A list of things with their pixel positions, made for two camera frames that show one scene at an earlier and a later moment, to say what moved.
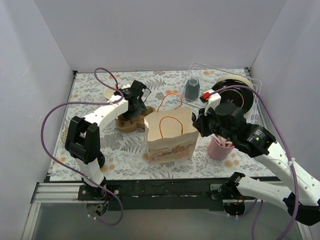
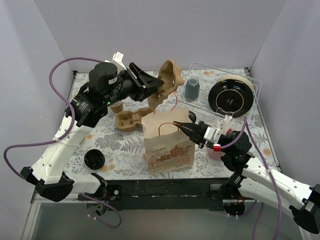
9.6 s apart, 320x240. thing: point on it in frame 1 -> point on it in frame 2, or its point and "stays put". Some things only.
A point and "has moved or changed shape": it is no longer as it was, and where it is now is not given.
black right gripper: (200, 124) -> (201, 134)
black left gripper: (136, 110) -> (137, 81)
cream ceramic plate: (236, 77) stays put
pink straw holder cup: (216, 151) stays put
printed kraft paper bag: (172, 133) has moved or changed shape
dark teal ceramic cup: (192, 88) stays put
